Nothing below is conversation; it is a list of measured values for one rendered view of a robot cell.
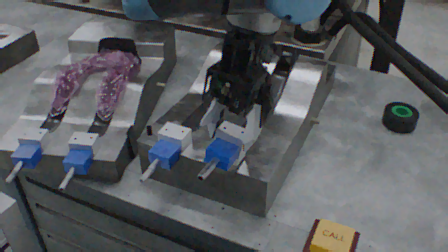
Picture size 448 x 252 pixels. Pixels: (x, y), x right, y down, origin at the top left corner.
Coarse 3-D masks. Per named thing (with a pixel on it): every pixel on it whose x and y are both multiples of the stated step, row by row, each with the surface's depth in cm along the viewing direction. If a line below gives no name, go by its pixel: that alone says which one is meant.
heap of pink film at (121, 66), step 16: (80, 64) 100; (96, 64) 104; (112, 64) 104; (128, 64) 99; (64, 80) 95; (80, 80) 97; (112, 80) 94; (128, 80) 97; (64, 96) 94; (96, 96) 94; (112, 96) 93; (112, 112) 92
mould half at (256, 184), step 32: (320, 64) 95; (192, 96) 94; (288, 96) 91; (320, 96) 99; (160, 128) 84; (288, 128) 85; (192, 160) 77; (256, 160) 76; (288, 160) 83; (192, 192) 82; (224, 192) 78; (256, 192) 75
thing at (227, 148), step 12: (216, 132) 73; (228, 132) 72; (240, 132) 73; (216, 144) 71; (228, 144) 72; (240, 144) 72; (216, 156) 70; (228, 156) 69; (240, 156) 74; (204, 168) 67; (228, 168) 70
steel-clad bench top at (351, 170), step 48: (0, 0) 167; (48, 48) 132; (192, 48) 131; (0, 96) 110; (336, 96) 110; (384, 96) 110; (336, 144) 94; (384, 144) 94; (432, 144) 94; (144, 192) 83; (288, 192) 83; (336, 192) 83; (384, 192) 83; (432, 192) 82; (240, 240) 74; (288, 240) 74; (384, 240) 73; (432, 240) 73
